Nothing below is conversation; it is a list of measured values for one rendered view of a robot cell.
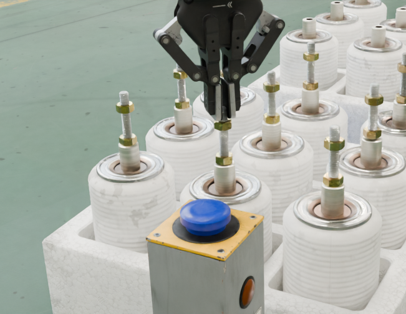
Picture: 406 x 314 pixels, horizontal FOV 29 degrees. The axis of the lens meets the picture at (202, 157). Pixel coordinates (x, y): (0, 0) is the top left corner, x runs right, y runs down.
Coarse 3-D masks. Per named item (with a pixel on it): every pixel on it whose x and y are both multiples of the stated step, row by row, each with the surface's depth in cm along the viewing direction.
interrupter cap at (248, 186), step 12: (192, 180) 83; (204, 180) 83; (240, 180) 82; (252, 180) 82; (192, 192) 80; (204, 192) 80; (216, 192) 81; (240, 192) 80; (252, 192) 80; (228, 204) 78
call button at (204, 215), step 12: (192, 204) 62; (204, 204) 62; (216, 204) 62; (180, 216) 61; (192, 216) 60; (204, 216) 60; (216, 216) 60; (228, 216) 61; (192, 228) 60; (204, 228) 60; (216, 228) 60
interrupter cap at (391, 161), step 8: (344, 152) 87; (352, 152) 87; (360, 152) 87; (384, 152) 87; (392, 152) 87; (344, 160) 86; (352, 160) 86; (384, 160) 86; (392, 160) 85; (400, 160) 85; (344, 168) 84; (352, 168) 84; (360, 168) 84; (368, 168) 84; (376, 168) 84; (384, 168) 83; (392, 168) 83; (400, 168) 83; (360, 176) 82; (368, 176) 82; (376, 176) 82; (384, 176) 82
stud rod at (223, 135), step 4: (224, 108) 77; (224, 112) 77; (224, 116) 78; (220, 120) 78; (224, 120) 78; (220, 132) 78; (224, 132) 78; (220, 136) 79; (224, 136) 78; (220, 140) 79; (224, 140) 79; (220, 144) 79; (224, 144) 79; (228, 144) 79; (220, 148) 79; (224, 148) 79; (228, 148) 79; (220, 152) 79; (224, 152) 79; (228, 152) 80
